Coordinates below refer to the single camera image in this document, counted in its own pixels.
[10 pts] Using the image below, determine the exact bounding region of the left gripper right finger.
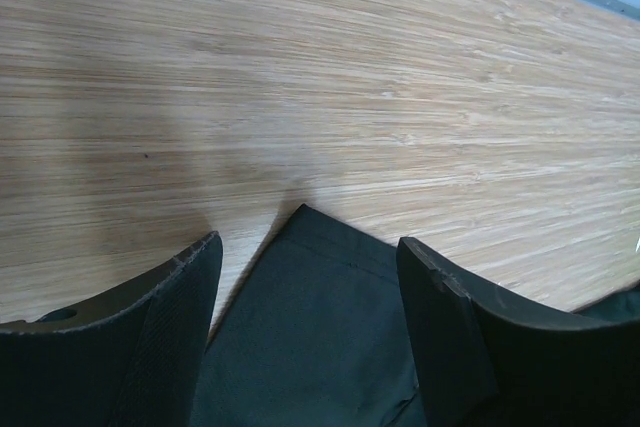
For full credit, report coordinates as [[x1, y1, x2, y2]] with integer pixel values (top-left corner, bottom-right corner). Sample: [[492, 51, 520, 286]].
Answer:
[[396, 237, 639, 426]]

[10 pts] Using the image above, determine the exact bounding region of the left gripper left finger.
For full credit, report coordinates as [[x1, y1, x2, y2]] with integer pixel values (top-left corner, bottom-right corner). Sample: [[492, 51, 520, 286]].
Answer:
[[1, 232, 223, 426]]

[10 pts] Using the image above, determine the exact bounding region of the black t shirt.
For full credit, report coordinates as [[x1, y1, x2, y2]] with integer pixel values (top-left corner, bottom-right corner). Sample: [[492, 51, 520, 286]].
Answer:
[[192, 202, 640, 427]]

